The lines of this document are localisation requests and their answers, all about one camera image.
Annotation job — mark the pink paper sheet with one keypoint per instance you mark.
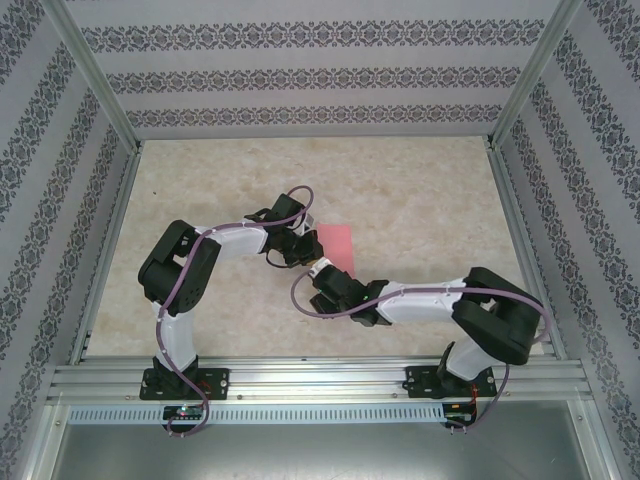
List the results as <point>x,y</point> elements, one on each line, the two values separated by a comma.
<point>337,245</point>

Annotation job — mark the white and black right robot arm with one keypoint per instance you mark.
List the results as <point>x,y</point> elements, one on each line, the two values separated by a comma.
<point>420,302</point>

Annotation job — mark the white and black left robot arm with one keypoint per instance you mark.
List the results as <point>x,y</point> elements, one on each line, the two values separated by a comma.
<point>235,245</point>

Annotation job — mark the grey metal sheet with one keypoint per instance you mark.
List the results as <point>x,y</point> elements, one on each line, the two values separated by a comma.
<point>320,455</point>

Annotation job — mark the small circuit board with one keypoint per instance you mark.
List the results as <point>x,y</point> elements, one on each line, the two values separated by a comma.
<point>457,415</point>
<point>182,412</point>

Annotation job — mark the aluminium mounting rail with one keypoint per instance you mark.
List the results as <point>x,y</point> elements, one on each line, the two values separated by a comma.
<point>320,377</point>

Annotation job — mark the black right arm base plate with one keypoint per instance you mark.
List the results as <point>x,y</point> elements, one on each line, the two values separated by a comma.
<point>422,382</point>

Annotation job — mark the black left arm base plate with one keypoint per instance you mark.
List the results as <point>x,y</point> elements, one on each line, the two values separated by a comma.
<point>215,382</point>

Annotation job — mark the aluminium side rail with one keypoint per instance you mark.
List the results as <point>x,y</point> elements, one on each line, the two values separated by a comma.
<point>510,200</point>
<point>107,250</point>

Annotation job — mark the aluminium frame post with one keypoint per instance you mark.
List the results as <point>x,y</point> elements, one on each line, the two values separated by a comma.
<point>94,75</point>
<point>533,75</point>

